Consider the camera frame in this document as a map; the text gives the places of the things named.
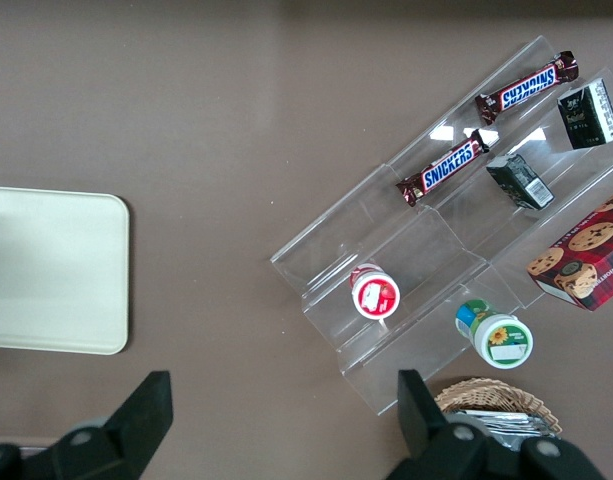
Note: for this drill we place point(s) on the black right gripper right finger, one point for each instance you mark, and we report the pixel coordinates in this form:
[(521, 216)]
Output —
[(436, 440)]

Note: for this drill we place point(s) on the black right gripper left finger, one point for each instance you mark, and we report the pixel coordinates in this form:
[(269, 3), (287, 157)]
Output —
[(131, 430)]

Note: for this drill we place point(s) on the woven wicker basket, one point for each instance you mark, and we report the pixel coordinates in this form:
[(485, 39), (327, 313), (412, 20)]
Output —
[(491, 397)]

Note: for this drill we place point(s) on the foil wrapped sandwich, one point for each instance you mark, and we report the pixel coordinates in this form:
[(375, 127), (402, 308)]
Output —
[(506, 424)]

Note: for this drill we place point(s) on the cream plastic tray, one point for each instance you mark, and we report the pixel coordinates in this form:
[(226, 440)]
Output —
[(51, 272)]

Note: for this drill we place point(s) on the green lidded sunflower cup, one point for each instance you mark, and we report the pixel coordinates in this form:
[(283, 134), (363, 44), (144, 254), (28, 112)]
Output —
[(496, 336)]

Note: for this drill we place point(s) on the red lidded yogurt cup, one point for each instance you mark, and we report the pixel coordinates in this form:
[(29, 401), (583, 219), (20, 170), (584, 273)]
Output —
[(375, 294)]

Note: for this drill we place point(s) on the clear acrylic tiered shelf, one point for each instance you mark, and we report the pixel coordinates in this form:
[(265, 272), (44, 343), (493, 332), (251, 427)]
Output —
[(421, 240)]

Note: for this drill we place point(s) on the red plaid cookie box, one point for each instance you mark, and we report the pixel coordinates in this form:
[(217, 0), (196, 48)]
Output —
[(583, 252)]

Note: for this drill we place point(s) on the Snickers chocolate bar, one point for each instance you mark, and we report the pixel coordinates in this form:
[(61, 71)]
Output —
[(443, 167), (527, 86)]

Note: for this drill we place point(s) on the small dark green carton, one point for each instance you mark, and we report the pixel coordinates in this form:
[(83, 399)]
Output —
[(520, 180)]

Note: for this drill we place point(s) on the large dark green carton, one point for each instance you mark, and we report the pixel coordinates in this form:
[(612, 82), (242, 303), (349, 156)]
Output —
[(588, 116)]

